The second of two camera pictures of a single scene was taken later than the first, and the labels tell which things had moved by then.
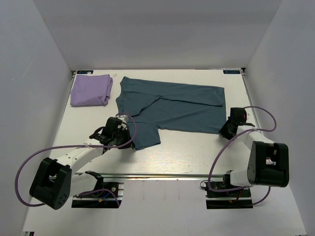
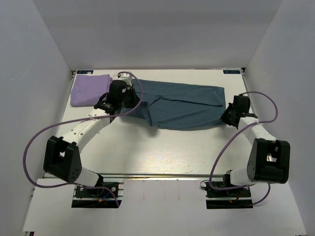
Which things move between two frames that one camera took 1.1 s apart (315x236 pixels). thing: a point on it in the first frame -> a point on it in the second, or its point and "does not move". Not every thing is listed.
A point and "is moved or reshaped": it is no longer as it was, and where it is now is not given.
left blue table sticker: [84, 72] does not move
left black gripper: [126, 131] -> [135, 99]
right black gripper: [223, 131] -> [224, 117]
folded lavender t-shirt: [91, 90] does not move
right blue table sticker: [231, 72] does not move
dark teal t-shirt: [148, 105] is moved or reshaped
